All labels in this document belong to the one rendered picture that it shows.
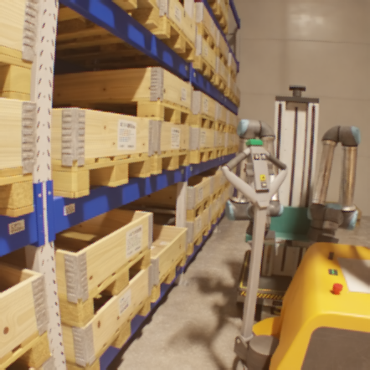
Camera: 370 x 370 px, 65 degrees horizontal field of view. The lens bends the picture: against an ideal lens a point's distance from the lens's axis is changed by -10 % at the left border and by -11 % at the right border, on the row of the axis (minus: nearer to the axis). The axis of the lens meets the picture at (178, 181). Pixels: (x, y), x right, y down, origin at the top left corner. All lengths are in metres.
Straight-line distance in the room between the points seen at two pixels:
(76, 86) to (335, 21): 6.11
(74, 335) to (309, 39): 6.82
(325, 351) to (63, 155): 1.18
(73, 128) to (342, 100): 6.35
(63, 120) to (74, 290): 0.67
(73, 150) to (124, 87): 0.99
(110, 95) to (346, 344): 1.88
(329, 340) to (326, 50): 6.54
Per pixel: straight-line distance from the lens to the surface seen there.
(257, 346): 1.67
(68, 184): 1.24
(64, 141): 1.24
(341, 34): 7.42
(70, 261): 1.30
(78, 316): 1.41
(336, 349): 1.21
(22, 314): 1.10
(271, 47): 7.18
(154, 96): 2.02
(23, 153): 0.99
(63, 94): 2.38
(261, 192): 1.50
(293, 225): 2.57
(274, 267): 2.77
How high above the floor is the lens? 1.42
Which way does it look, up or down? 8 degrees down
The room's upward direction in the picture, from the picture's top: 2 degrees clockwise
